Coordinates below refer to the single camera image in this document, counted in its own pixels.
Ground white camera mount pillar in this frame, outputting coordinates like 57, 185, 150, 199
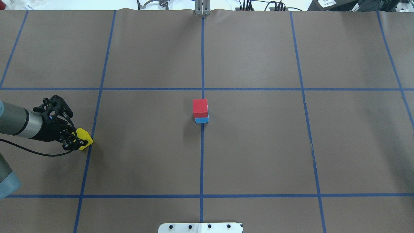
158, 222, 244, 233

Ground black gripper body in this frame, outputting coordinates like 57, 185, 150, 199
32, 117, 75, 142

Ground blue wooden block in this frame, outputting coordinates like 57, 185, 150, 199
195, 115, 209, 124

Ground yellow wooden block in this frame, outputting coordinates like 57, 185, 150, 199
76, 128, 93, 147

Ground aluminium frame post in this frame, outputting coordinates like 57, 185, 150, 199
195, 0, 211, 16

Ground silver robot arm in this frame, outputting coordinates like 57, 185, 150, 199
0, 95, 93, 157

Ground red wooden block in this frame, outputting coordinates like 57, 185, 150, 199
192, 98, 209, 118

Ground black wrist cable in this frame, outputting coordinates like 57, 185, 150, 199
0, 113, 80, 157

